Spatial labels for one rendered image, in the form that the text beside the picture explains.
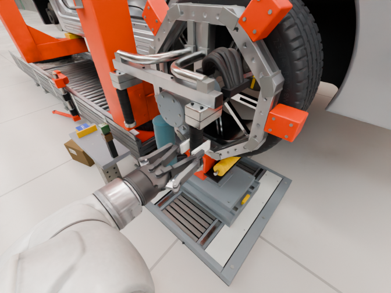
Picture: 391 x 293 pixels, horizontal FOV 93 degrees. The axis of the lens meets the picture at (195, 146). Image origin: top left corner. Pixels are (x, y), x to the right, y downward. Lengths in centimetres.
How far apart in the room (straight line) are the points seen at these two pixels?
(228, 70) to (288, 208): 118
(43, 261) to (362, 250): 151
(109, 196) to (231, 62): 39
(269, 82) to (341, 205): 129
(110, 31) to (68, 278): 90
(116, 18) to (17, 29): 194
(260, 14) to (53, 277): 57
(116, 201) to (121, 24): 81
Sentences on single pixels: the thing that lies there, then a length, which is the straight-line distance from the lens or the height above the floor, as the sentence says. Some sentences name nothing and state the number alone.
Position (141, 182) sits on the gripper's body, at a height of 86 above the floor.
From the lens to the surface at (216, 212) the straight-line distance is 117.
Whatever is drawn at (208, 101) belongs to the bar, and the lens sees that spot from 43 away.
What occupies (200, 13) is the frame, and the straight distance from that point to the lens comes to 65.
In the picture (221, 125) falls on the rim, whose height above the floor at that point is 69.
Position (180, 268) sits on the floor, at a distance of 121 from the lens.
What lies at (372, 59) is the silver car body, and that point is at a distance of 94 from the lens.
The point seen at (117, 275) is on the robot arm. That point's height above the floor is 97.
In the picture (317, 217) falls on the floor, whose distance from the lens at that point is 155.
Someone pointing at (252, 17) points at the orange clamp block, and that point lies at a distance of 56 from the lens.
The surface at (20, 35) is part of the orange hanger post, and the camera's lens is 286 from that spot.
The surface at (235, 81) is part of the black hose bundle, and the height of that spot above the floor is 99.
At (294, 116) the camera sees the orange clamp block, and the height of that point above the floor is 88.
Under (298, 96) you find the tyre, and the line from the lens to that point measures 64.
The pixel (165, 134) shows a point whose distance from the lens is 79.
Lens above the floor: 116
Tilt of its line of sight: 41 degrees down
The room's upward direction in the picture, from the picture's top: straight up
